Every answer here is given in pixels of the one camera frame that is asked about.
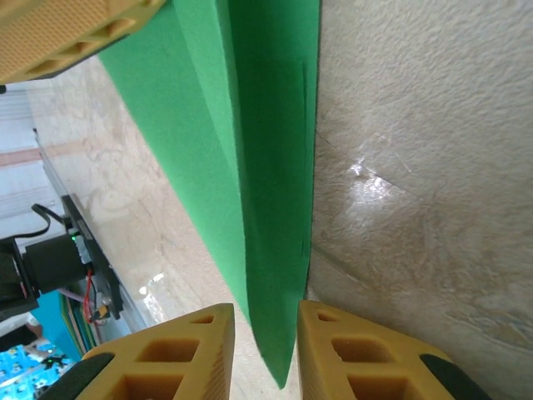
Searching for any blue patterned cloth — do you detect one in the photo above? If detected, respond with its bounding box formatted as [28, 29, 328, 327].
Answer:
[0, 337, 82, 400]

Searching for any thin black cable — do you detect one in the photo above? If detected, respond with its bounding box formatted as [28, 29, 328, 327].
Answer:
[31, 202, 70, 241]

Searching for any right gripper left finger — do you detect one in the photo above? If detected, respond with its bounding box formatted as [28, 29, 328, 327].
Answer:
[39, 302, 237, 400]

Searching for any green cloth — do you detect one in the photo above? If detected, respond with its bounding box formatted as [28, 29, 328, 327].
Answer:
[97, 0, 324, 391]

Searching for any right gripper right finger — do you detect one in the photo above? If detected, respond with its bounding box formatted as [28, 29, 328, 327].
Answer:
[295, 299, 499, 400]

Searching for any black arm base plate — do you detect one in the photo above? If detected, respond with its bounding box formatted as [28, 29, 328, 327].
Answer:
[61, 194, 124, 322]

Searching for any teal sheet stack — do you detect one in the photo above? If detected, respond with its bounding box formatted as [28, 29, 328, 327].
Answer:
[31, 289, 99, 363]

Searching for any red and yellow wire bundle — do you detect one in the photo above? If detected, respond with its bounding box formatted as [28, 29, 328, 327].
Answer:
[81, 268, 113, 324]

